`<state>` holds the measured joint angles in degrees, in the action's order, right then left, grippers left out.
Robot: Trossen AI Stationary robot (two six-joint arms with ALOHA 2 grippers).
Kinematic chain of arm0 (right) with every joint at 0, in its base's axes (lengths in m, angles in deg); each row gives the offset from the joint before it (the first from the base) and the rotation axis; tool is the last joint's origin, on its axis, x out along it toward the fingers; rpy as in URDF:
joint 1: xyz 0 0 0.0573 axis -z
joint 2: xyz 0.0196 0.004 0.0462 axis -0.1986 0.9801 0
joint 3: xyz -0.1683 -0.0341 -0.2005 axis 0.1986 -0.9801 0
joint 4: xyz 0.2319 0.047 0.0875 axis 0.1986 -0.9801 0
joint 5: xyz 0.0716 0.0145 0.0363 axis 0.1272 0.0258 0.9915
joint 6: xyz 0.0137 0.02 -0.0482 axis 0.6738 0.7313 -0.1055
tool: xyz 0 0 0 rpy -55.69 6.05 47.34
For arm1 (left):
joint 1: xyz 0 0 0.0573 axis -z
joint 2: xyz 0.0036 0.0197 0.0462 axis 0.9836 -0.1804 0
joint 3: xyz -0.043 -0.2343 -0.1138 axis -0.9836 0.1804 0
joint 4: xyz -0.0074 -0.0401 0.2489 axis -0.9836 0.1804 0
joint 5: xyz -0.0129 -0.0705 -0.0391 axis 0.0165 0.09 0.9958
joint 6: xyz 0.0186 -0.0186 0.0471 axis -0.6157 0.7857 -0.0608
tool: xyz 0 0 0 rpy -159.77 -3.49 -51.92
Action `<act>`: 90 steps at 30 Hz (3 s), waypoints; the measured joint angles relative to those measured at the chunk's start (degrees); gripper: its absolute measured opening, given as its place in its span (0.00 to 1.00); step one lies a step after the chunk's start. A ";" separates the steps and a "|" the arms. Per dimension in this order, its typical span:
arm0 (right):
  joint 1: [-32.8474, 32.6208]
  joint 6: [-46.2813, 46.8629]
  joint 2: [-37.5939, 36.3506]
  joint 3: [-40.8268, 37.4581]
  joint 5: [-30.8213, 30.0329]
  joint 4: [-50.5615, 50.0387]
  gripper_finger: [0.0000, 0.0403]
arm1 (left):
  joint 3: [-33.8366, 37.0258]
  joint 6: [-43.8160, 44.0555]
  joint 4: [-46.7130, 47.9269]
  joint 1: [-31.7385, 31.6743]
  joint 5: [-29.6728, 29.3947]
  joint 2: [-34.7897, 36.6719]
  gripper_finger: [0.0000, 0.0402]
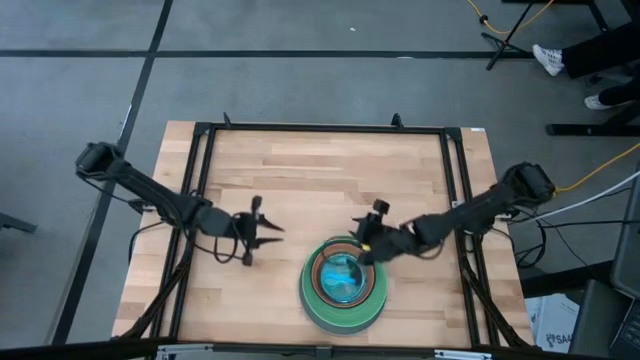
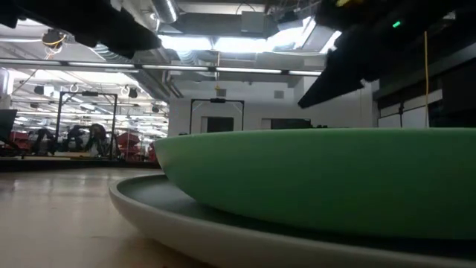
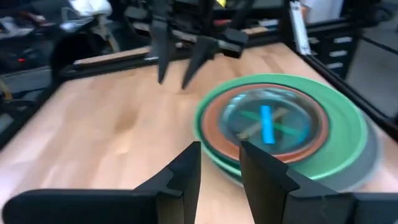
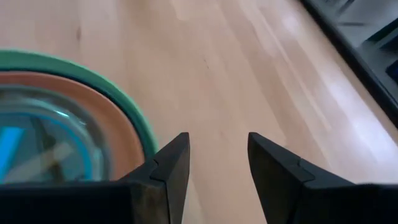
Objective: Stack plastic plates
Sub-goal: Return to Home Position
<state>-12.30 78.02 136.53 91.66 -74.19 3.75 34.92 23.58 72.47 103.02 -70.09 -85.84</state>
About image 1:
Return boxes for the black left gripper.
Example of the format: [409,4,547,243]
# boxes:
[206,194,286,267]

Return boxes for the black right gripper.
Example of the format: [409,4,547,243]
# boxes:
[351,198,425,267]

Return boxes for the small blue translucent plate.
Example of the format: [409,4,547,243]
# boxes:
[319,251,370,305]

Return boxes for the brown plastic plate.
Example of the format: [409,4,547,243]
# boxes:
[310,241,377,310]

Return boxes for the white printed cardboard box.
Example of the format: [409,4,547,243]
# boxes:
[524,293,581,354]

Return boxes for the black horizontal beam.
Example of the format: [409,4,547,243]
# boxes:
[0,337,640,360]

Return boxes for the black equipment case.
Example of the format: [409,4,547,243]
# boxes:
[568,174,640,360]

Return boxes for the black furniture base bar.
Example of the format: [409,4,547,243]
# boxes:
[545,99,640,138]

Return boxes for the black floor object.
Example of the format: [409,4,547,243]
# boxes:
[0,211,38,236]

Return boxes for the black tripod stand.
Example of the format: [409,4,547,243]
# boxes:
[479,0,540,72]

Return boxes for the person's leg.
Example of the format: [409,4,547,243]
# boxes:
[598,74,640,108]
[559,20,640,80]

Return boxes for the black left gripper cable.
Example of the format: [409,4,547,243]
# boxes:
[192,232,242,265]

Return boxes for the black metal table frame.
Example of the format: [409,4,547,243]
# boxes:
[117,112,534,352]

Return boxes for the black arm base cable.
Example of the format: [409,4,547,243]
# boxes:
[128,219,169,264]

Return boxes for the black floor cables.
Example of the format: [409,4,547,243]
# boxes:
[513,217,640,269]

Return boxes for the white cable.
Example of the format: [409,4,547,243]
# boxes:
[519,170,640,224]

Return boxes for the yellow extension cable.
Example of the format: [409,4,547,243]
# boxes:
[553,143,640,196]

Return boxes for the yellow cable with black plug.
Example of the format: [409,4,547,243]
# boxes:
[466,0,555,36]

